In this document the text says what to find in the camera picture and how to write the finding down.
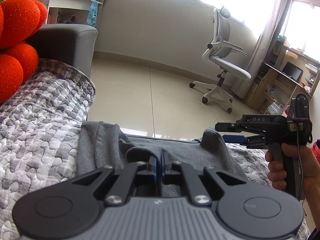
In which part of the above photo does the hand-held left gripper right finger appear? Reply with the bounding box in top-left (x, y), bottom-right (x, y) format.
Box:
top-left (162, 152), bottom-right (248, 206)

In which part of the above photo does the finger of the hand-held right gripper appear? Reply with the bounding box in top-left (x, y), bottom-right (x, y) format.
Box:
top-left (222, 135), bottom-right (267, 147)
top-left (216, 122), bottom-right (265, 137)

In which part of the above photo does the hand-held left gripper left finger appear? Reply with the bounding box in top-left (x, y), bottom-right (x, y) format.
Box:
top-left (71, 156), bottom-right (160, 207)

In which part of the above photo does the grey t-shirt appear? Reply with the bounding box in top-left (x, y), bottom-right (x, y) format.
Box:
top-left (75, 121), bottom-right (248, 198)

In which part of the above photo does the person's right hand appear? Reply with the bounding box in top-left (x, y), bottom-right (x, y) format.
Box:
top-left (265, 142), bottom-right (320, 199)

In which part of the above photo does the clear plastic storage box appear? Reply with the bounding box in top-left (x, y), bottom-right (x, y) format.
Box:
top-left (264, 101), bottom-right (285, 115)

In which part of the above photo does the wooden shelf desk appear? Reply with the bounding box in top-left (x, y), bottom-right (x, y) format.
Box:
top-left (244, 34), bottom-right (320, 115)

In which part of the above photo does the black monitor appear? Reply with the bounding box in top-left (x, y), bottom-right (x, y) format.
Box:
top-left (281, 62), bottom-right (304, 82)

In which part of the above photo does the red box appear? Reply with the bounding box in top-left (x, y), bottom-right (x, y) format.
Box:
top-left (311, 139), bottom-right (320, 158)

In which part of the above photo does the white office chair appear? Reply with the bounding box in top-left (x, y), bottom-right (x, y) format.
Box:
top-left (189, 5), bottom-right (252, 114)

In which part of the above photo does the grey checked quilted blanket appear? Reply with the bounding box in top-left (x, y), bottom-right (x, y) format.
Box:
top-left (0, 58), bottom-right (310, 240)

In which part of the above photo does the grey sofa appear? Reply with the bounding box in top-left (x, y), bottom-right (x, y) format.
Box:
top-left (25, 24), bottom-right (98, 78)

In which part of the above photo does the light blue patterned bag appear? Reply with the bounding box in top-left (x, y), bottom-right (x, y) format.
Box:
top-left (85, 0), bottom-right (98, 28)

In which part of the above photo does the white desk with shelves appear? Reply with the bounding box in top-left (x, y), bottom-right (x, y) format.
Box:
top-left (25, 0), bottom-right (103, 28)

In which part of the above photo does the orange pumpkin cushion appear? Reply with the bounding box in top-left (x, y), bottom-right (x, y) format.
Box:
top-left (0, 0), bottom-right (48, 103)

